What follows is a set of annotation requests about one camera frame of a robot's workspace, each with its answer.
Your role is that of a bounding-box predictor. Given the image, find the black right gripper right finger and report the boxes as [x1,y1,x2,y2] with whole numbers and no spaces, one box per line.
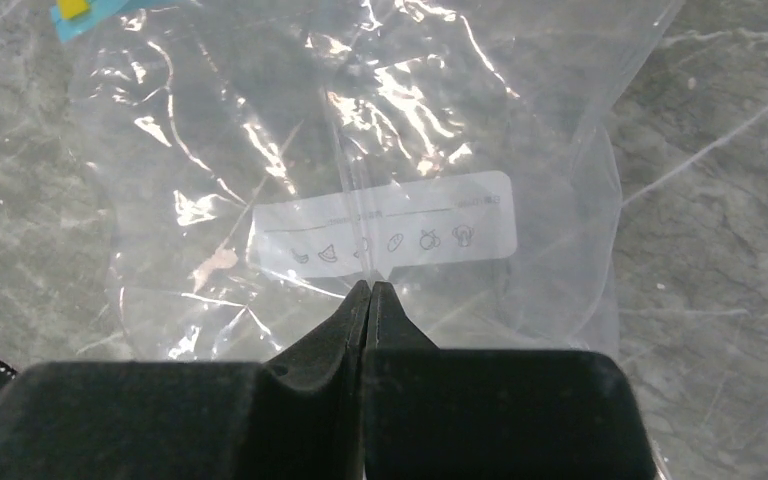
[362,282,657,479]

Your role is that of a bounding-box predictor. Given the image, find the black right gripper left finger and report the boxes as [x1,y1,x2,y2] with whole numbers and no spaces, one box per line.
[0,282,371,479]

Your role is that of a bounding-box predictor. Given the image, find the clear zip top bag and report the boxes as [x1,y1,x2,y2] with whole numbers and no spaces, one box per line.
[49,1,680,361]

